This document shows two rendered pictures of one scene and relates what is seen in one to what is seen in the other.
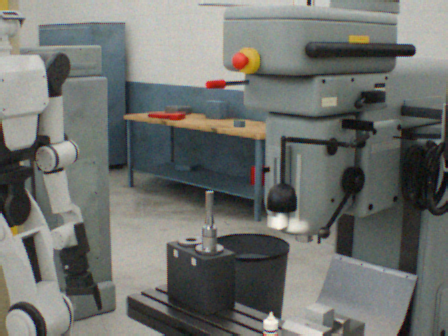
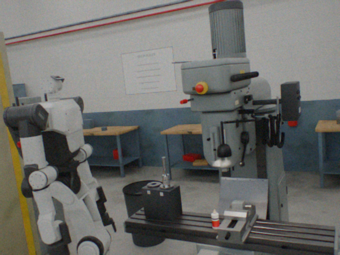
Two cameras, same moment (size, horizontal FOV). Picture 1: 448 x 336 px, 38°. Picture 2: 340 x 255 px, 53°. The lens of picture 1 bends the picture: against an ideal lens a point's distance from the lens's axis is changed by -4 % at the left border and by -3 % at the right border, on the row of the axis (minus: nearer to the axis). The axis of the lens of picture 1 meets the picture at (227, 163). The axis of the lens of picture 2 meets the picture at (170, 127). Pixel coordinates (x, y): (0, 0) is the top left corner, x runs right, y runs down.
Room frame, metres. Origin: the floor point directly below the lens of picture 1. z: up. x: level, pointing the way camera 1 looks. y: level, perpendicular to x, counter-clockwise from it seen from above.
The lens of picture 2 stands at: (0.02, 0.60, 1.84)
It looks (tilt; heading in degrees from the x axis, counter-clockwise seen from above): 9 degrees down; 343
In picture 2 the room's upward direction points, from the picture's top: 6 degrees counter-clockwise
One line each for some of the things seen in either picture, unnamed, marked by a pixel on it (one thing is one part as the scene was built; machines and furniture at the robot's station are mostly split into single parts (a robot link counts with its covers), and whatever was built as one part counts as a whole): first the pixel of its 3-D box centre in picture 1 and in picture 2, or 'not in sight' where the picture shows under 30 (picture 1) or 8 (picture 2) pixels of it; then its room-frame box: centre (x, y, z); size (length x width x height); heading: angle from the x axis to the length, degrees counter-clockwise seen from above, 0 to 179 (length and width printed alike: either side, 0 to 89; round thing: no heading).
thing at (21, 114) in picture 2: not in sight; (25, 121); (1.63, 0.76, 1.70); 0.12 x 0.09 x 0.14; 64
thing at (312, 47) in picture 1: (365, 49); (245, 76); (1.64, -0.34, 1.79); 0.45 x 0.04 x 0.04; 135
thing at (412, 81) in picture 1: (405, 90); (243, 94); (2.07, -0.56, 1.66); 0.80 x 0.23 x 0.20; 135
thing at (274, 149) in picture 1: (279, 186); (215, 146); (1.64, -0.13, 1.44); 0.04 x 0.04 x 0.21; 45
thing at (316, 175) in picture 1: (308, 170); (222, 136); (1.72, -0.21, 1.47); 0.21 x 0.19 x 0.32; 45
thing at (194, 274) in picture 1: (200, 272); (161, 199); (2.06, 0.09, 1.06); 0.22 x 0.12 x 0.20; 38
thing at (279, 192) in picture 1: (282, 196); (223, 150); (1.54, -0.13, 1.44); 0.07 x 0.07 x 0.06
